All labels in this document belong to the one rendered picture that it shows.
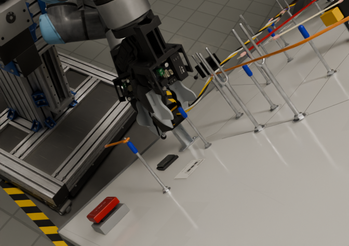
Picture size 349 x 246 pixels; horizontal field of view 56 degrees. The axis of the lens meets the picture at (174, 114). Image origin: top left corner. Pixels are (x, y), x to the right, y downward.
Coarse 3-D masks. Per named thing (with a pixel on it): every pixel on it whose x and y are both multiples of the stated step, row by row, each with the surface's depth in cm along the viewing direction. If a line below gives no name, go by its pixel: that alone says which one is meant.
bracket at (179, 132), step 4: (180, 124) 66; (176, 128) 67; (180, 128) 67; (184, 128) 66; (172, 132) 67; (176, 132) 65; (180, 132) 68; (184, 132) 67; (176, 136) 67; (180, 136) 65; (184, 136) 68; (188, 136) 67; (196, 136) 67; (180, 140) 67; (184, 140) 68; (188, 140) 68; (192, 140) 67; (184, 144) 66; (188, 144) 66; (184, 148) 66
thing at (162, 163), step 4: (168, 156) 65; (172, 156) 64; (176, 156) 64; (164, 160) 65; (168, 160) 63; (172, 160) 63; (160, 164) 64; (164, 164) 63; (168, 164) 63; (156, 168) 66; (160, 168) 63; (164, 168) 62
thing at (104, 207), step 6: (108, 198) 57; (114, 198) 55; (102, 204) 56; (108, 204) 54; (114, 204) 54; (96, 210) 55; (102, 210) 53; (108, 210) 54; (114, 210) 55; (90, 216) 54; (96, 216) 53; (102, 216) 53; (108, 216) 55; (96, 222) 53
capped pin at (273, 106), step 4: (244, 68) 50; (248, 68) 50; (248, 72) 50; (252, 76) 50; (252, 80) 50; (256, 80) 50; (256, 84) 50; (260, 88) 50; (264, 92) 51; (264, 96) 51; (268, 100) 51; (272, 104) 51; (272, 108) 51; (276, 108) 50
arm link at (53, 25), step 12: (72, 0) 80; (48, 12) 80; (60, 12) 79; (72, 12) 80; (48, 24) 78; (60, 24) 79; (72, 24) 79; (84, 24) 80; (48, 36) 79; (60, 36) 80; (72, 36) 81; (84, 36) 81
